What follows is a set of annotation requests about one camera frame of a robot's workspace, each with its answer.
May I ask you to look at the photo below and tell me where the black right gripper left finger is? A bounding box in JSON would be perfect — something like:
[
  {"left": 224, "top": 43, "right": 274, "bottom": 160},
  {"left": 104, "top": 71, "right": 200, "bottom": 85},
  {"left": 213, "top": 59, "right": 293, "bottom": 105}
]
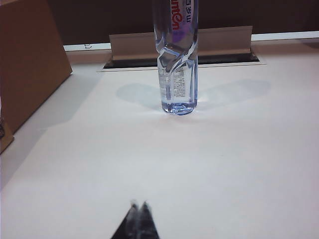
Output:
[{"left": 111, "top": 199, "right": 141, "bottom": 239}]

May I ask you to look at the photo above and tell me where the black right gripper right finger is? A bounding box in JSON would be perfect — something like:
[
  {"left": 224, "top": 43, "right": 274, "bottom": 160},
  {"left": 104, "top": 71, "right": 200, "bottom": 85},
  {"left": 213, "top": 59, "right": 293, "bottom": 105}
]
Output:
[{"left": 139, "top": 199, "right": 161, "bottom": 239}]

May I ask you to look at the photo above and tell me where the clear plastic water bottle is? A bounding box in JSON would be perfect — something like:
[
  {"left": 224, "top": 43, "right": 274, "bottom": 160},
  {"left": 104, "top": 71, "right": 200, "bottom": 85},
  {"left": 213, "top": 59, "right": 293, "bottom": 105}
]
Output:
[{"left": 152, "top": 0, "right": 199, "bottom": 117}]

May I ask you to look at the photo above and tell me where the brown cardboard box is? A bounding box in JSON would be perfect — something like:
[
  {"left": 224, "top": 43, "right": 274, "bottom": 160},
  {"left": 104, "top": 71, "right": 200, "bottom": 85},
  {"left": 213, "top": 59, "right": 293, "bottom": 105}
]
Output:
[{"left": 0, "top": 0, "right": 73, "bottom": 155}]

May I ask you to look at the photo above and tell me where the large brown desk partition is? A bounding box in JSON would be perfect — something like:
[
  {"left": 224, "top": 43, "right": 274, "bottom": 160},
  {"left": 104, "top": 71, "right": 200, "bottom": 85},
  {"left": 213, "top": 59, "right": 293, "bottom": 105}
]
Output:
[{"left": 46, "top": 0, "right": 319, "bottom": 47}]

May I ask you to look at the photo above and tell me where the beige cable tray flap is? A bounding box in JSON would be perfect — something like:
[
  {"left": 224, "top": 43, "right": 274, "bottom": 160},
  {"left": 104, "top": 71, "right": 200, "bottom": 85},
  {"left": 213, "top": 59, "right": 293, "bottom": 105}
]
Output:
[{"left": 109, "top": 25, "right": 254, "bottom": 62}]

